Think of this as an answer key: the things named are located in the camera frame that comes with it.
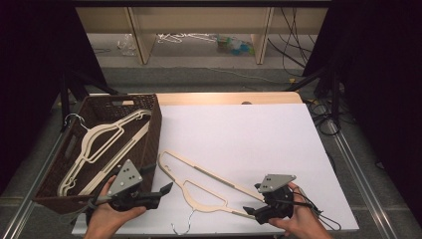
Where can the person's right hand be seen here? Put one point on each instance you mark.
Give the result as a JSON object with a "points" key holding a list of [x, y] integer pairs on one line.
{"points": [[303, 222]]}

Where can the colourful plastic bundle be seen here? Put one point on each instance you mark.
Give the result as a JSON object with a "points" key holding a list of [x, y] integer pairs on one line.
{"points": [[235, 46]]}

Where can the black curtain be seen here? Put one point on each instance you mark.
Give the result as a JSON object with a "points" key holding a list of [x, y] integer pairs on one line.
{"points": [[33, 66], [381, 83]]}

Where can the brown wicker basket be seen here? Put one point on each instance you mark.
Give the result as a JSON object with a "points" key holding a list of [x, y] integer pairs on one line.
{"points": [[146, 146]]}

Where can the person's left hand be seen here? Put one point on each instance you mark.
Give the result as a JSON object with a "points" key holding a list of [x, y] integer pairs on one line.
{"points": [[104, 220]]}

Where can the beige desk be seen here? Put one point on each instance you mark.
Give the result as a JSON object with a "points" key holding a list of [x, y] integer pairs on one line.
{"points": [[199, 20]]}

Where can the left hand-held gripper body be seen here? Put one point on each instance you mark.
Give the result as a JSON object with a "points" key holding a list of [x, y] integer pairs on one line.
{"points": [[127, 181]]}

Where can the cream plastic clothes hanger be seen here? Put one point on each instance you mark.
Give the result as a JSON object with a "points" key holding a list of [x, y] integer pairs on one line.
{"points": [[99, 127], [99, 153], [205, 207]]}

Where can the clear plastic wrapper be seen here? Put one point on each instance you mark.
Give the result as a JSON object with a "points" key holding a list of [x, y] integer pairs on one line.
{"points": [[127, 45]]}

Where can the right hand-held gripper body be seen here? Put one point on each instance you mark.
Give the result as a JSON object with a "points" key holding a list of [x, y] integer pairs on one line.
{"points": [[275, 202]]}

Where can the black tripod stand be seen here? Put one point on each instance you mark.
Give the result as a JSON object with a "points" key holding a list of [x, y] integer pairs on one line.
{"points": [[64, 96], [335, 96]]}

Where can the aluminium rail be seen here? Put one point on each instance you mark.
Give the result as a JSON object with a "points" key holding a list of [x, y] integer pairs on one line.
{"points": [[361, 179], [23, 205]]}

